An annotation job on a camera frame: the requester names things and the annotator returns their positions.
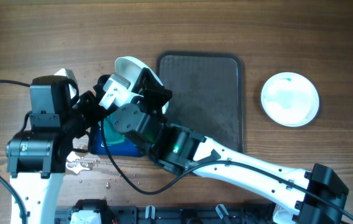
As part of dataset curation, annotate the white plate top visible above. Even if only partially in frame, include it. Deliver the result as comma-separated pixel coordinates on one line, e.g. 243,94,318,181
114,56,163,106

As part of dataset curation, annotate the pinkish white plate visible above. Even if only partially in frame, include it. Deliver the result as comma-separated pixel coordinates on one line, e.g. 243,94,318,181
260,72,320,128

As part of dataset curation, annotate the green scrubbing sponge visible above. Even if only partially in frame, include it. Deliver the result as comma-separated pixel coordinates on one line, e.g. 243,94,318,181
103,118,125,146

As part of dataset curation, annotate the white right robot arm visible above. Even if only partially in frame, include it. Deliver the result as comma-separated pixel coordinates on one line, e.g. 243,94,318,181
109,68,349,223

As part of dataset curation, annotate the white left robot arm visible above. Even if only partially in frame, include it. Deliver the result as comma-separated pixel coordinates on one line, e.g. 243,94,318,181
6,75,105,223

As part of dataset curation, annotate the blue tray with water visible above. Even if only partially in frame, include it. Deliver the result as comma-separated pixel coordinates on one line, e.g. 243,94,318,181
88,105,141,157

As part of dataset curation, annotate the dark brown serving tray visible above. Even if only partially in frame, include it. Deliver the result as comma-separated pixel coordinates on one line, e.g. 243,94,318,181
156,50,245,152

